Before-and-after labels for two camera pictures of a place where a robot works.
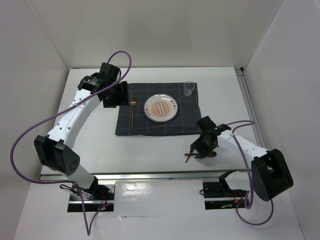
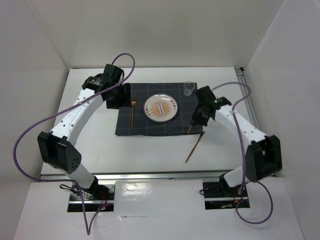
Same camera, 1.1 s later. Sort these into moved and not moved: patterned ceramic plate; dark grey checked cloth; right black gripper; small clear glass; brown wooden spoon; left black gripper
Moved: right black gripper; brown wooden spoon
Not moved: dark grey checked cloth; patterned ceramic plate; small clear glass; left black gripper
